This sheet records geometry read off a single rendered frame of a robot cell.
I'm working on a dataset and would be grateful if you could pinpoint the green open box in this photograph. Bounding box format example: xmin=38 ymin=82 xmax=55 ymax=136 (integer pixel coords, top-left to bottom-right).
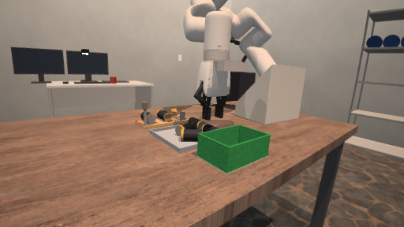
xmin=197 ymin=125 xmax=271 ymax=175

